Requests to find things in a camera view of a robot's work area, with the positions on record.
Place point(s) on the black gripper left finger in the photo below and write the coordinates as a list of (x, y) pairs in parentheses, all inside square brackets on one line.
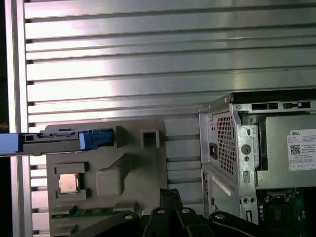
[(158, 222)]

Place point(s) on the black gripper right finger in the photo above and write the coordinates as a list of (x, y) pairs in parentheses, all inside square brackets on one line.
[(187, 222)]

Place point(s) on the hard disk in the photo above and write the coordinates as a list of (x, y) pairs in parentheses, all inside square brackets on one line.
[(49, 145)]

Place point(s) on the grey parts rack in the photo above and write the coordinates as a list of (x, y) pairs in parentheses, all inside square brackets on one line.
[(128, 168)]

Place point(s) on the green RAM stick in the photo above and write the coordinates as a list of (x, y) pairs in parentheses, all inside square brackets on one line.
[(93, 212)]

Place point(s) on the metal socket cover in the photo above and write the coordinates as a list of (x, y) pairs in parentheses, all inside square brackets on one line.
[(280, 201)]

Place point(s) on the CPU socket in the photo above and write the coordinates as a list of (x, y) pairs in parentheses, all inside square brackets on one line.
[(284, 219)]

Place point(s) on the silver CPU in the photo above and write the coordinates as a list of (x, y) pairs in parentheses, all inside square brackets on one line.
[(68, 183)]

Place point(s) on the grey power supply unit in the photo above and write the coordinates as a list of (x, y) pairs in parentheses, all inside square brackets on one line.
[(274, 160)]

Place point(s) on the black open PC case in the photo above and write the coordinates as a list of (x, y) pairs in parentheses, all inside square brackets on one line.
[(244, 128)]

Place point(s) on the green motherboard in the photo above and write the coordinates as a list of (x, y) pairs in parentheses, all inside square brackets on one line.
[(302, 197)]

